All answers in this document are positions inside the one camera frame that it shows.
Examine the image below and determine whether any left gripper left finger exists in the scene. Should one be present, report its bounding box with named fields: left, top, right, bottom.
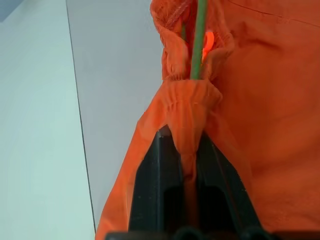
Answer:
left=128, top=124, right=188, bottom=233

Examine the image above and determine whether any orange garment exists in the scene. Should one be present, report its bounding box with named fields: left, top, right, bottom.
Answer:
left=94, top=0, right=320, bottom=240

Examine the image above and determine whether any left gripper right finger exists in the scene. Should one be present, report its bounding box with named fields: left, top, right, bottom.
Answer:
left=193, top=131, right=264, bottom=233

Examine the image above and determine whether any green wire hanger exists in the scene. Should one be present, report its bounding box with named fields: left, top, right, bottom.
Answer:
left=180, top=0, right=209, bottom=81

